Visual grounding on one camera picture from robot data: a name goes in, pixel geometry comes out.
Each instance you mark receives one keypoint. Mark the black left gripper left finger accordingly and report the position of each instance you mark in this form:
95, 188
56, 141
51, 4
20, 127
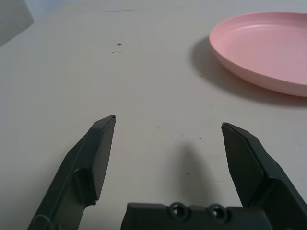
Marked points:
79, 179

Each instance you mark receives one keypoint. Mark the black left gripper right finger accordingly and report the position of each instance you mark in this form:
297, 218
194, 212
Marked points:
251, 167

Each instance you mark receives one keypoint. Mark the pink plastic plate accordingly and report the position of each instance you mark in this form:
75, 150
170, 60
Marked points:
263, 48

